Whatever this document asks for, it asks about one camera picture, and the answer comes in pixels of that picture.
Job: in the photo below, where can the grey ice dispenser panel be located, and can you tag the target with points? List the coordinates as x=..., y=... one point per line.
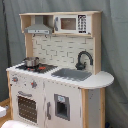
x=62, y=107

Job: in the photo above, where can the red stove knob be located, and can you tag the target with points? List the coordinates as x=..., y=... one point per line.
x=33, y=84
x=14, y=79

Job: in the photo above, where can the grey toy sink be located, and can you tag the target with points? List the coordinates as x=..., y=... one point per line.
x=72, y=74

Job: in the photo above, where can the oven door with handle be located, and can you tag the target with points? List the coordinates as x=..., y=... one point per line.
x=27, y=107

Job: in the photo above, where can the black toy faucet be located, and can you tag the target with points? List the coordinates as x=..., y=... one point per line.
x=81, y=66

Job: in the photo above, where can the black toy stovetop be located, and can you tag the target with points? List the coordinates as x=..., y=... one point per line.
x=40, y=68

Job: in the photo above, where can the right red stove knob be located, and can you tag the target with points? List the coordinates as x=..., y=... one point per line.
x=33, y=84

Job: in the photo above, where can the wooden toy kitchen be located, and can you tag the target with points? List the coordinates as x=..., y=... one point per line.
x=87, y=98

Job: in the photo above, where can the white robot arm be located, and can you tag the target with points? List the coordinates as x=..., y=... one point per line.
x=12, y=123

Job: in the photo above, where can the left red stove knob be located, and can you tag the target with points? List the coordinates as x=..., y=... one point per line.
x=14, y=79

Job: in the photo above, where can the grey cabinet door handle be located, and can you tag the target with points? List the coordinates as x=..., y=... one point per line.
x=48, y=111

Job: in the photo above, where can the grey range hood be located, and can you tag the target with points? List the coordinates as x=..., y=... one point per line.
x=39, y=27

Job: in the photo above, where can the toy microwave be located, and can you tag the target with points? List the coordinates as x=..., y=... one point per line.
x=74, y=24

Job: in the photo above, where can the small metal pot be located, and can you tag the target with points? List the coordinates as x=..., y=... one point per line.
x=31, y=61

